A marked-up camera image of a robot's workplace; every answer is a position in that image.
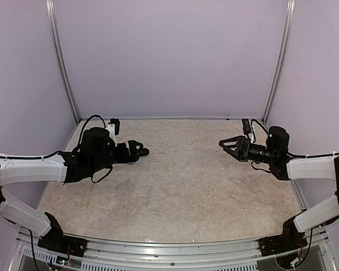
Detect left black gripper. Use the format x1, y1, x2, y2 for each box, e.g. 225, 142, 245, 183
90, 140, 143, 174

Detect right aluminium frame post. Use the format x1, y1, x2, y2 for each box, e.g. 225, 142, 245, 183
262, 0, 295, 125

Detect left aluminium frame post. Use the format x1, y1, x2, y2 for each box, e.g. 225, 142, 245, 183
45, 0, 81, 124

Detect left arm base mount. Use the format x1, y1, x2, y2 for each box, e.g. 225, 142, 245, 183
38, 235, 88, 257

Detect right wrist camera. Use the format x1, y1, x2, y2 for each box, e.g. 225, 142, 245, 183
241, 119, 256, 143

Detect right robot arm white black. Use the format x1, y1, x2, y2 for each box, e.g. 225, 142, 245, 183
219, 126, 339, 251

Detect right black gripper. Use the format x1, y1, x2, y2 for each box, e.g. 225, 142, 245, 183
220, 135, 277, 164

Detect front aluminium rail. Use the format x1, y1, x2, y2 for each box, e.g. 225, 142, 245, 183
8, 228, 337, 270

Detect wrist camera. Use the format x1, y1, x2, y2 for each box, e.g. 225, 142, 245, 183
106, 118, 120, 145
241, 119, 256, 143

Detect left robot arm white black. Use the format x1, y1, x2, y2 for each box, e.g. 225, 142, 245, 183
0, 126, 149, 251

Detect aluminium frame post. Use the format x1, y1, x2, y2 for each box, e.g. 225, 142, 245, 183
262, 0, 295, 125
45, 0, 81, 124

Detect black earbud charging case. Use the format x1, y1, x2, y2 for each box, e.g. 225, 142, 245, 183
138, 148, 149, 156

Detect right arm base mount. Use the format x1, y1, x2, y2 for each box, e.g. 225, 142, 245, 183
259, 235, 308, 256

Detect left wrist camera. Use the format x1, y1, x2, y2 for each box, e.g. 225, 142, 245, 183
106, 118, 120, 145

